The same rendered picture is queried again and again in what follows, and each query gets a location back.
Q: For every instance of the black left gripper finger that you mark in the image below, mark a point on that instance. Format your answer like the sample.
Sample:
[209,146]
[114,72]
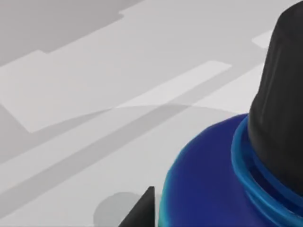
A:
[144,210]

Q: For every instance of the blue bottle with black cap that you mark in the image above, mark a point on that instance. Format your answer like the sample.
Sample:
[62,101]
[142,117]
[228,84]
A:
[225,170]

